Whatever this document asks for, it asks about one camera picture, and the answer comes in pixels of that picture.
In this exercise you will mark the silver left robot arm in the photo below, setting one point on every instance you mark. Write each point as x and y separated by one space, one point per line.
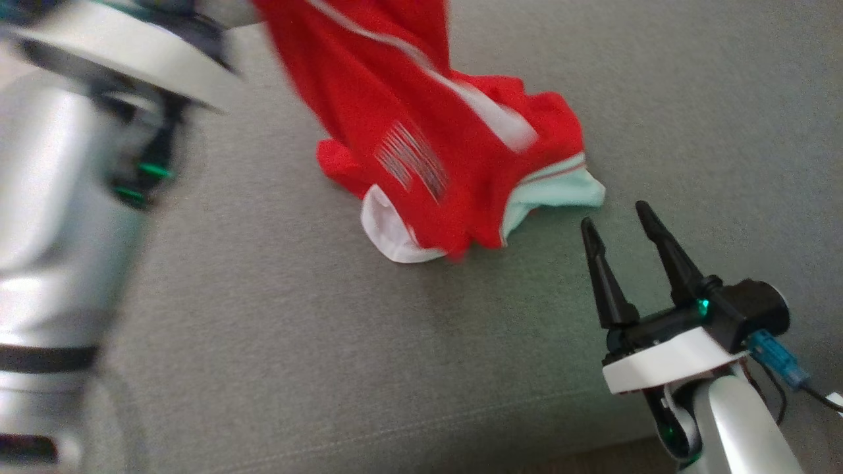
59 230

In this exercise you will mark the red t-shirt white sleeves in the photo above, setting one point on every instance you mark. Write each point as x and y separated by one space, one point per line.
395 99

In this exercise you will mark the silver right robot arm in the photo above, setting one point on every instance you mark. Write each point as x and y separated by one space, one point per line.
737 428

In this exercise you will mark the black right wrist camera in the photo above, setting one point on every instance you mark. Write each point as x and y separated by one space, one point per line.
754 313

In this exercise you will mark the grey fabric sofa seat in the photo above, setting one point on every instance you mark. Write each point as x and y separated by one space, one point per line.
263 329

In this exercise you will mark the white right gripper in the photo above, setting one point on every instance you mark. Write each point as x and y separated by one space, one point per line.
672 362

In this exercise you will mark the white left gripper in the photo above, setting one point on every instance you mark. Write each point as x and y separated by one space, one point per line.
145 56

